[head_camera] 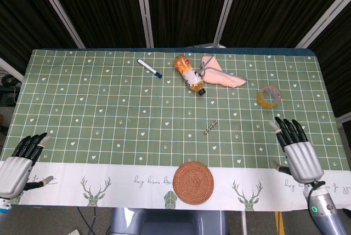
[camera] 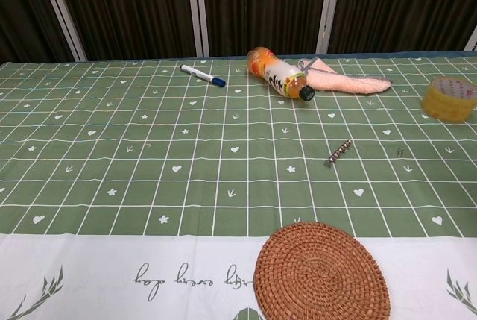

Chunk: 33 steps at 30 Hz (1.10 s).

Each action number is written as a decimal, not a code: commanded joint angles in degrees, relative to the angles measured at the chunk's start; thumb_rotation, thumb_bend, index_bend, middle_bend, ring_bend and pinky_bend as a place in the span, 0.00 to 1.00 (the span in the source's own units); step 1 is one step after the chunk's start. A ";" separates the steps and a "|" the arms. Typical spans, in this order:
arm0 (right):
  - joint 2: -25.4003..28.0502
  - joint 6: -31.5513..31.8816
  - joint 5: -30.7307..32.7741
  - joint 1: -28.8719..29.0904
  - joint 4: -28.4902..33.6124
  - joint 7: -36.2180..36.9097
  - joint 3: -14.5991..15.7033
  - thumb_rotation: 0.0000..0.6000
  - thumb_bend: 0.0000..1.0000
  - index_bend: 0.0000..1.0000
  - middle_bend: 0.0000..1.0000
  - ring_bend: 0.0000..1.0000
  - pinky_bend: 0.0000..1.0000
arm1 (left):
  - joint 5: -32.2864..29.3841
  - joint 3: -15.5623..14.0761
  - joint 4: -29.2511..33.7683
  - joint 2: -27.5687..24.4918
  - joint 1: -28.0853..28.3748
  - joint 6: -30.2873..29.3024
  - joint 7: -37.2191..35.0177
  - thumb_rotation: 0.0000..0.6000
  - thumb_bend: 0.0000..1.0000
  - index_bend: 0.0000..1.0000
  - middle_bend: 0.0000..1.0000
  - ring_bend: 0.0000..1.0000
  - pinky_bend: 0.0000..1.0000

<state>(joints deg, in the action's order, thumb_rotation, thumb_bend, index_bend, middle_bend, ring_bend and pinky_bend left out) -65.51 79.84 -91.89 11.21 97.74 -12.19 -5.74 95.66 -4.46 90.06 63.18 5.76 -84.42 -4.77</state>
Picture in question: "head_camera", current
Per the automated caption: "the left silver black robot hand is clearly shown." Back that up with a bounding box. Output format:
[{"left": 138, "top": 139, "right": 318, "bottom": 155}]
[{"left": 0, "top": 132, "right": 56, "bottom": 199}]

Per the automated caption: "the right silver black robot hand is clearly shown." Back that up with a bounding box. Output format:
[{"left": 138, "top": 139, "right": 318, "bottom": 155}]
[{"left": 268, "top": 116, "right": 324, "bottom": 185}]

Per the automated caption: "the yellow clear tape roll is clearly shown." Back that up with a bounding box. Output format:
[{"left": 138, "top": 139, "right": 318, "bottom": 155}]
[{"left": 256, "top": 84, "right": 283, "bottom": 109}]

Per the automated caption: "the dark pleated partition panel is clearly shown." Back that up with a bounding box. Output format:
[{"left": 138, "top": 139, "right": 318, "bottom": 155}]
[
  {"left": 221, "top": 0, "right": 351, "bottom": 48},
  {"left": 43, "top": 0, "right": 148, "bottom": 49},
  {"left": 309, "top": 13, "right": 351, "bottom": 118},
  {"left": 0, "top": 0, "right": 81, "bottom": 65},
  {"left": 146, "top": 0, "right": 234, "bottom": 48}
]

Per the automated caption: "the round brown rattan coaster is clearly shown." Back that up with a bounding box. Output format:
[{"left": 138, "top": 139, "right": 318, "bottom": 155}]
[{"left": 174, "top": 160, "right": 215, "bottom": 205}]

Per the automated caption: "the green grid tablecloth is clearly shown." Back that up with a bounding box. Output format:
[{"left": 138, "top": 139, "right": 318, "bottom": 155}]
[{"left": 0, "top": 48, "right": 351, "bottom": 209}]

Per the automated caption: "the pink towel with grey loop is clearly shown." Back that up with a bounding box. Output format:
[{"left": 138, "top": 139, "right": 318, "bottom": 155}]
[{"left": 198, "top": 55, "right": 248, "bottom": 88}]

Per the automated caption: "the orange drink plastic bottle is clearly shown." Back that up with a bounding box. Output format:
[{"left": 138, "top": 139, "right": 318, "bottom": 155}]
[{"left": 173, "top": 53, "right": 206, "bottom": 96}]

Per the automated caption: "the white partition foot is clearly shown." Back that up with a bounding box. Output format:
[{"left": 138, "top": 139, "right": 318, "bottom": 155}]
[{"left": 189, "top": 43, "right": 227, "bottom": 49}]

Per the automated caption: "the grey robot torso base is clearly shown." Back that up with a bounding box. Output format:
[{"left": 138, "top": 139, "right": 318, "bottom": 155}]
[{"left": 109, "top": 207, "right": 229, "bottom": 235}]

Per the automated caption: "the white marker pen blue cap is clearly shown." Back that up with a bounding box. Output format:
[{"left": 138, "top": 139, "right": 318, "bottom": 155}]
[{"left": 137, "top": 58, "right": 163, "bottom": 78}]

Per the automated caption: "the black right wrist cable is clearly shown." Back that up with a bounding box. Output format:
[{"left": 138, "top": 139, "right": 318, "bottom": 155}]
[{"left": 305, "top": 181, "right": 327, "bottom": 215}]

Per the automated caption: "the white partition frame post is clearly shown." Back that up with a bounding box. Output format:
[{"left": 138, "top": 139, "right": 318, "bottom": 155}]
[
  {"left": 294, "top": 0, "right": 351, "bottom": 48},
  {"left": 30, "top": 0, "right": 86, "bottom": 49},
  {"left": 0, "top": 56, "right": 25, "bottom": 83},
  {"left": 335, "top": 113, "right": 351, "bottom": 130},
  {"left": 133, "top": 0, "right": 154, "bottom": 48},
  {"left": 212, "top": 0, "right": 242, "bottom": 48}
]

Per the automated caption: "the blue floor cable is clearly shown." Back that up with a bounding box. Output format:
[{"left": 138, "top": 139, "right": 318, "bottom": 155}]
[{"left": 77, "top": 207, "right": 97, "bottom": 235}]

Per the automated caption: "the black cable bundle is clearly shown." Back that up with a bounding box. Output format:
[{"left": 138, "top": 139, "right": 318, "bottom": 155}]
[{"left": 0, "top": 72, "right": 23, "bottom": 106}]

